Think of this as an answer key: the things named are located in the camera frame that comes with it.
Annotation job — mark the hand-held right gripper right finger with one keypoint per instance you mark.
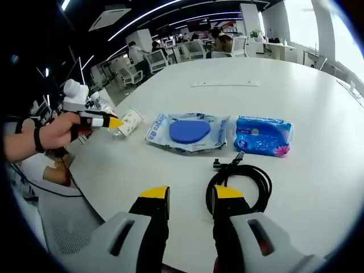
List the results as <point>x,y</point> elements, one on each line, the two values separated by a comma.
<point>233,227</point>

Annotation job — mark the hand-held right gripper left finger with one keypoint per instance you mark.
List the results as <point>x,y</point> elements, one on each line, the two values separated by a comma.
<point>153,224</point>

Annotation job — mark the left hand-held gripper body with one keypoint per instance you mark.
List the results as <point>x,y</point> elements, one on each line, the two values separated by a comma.
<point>74,96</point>

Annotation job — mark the clear plastic water bottle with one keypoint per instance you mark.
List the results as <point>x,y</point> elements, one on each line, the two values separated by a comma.
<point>106,105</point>

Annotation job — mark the white printed paper cup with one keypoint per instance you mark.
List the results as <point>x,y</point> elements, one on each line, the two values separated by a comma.
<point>131,122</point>

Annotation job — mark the clear bag with blue pad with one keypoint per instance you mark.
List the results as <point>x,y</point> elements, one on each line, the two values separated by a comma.
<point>187,133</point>

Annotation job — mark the blue tissue packet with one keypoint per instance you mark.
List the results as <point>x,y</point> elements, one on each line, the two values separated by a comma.
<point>261,136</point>

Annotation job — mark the person's left hand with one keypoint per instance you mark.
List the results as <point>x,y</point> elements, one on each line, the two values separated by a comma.
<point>61,133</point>

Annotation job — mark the white office chair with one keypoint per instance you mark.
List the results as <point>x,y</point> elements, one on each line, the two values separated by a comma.
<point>155,62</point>
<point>239,47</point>
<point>130,76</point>
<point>194,49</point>

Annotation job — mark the black wristband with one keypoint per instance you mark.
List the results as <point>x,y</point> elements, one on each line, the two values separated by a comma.
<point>38,140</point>

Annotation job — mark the brown cardboard box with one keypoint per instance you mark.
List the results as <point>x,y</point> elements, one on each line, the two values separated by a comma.
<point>58,170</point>

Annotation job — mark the ceiling air conditioner unit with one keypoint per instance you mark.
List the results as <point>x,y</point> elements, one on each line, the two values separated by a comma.
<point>109,19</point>

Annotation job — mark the grey mesh office chair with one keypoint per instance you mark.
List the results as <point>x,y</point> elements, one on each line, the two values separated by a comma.
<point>68,221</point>

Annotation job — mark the long ceiling light strip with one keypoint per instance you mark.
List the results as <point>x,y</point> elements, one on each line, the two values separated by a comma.
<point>142,18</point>

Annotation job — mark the white table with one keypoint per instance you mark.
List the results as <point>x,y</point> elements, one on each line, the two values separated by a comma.
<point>227,96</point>

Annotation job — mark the white flat strip plate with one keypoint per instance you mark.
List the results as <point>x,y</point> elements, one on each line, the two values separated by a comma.
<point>224,84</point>

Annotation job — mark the green potted plant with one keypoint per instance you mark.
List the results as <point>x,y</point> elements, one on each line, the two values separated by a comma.
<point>256,33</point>

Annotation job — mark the large window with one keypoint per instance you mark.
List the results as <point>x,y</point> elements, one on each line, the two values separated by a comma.
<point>347,39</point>
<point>300,22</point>

